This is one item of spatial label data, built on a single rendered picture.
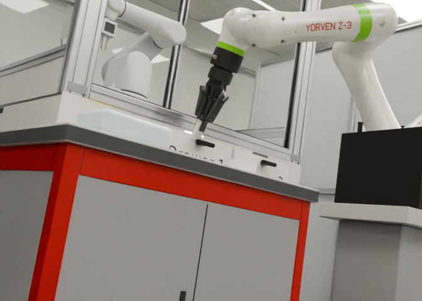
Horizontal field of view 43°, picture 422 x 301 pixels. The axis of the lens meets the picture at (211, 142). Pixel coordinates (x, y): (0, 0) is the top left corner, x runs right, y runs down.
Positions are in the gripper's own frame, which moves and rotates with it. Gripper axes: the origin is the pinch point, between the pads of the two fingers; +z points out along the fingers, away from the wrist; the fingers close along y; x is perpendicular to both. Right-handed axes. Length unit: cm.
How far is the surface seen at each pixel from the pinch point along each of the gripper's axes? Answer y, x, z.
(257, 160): -2.9, 32.0, 4.0
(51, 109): -8.5, -43.7, 7.6
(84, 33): -11.8, -40.9, -14.8
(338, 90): -105, 180, -43
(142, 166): 57, -54, 2
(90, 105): -5.2, -34.8, 3.2
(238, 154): -2.9, 22.6, 4.0
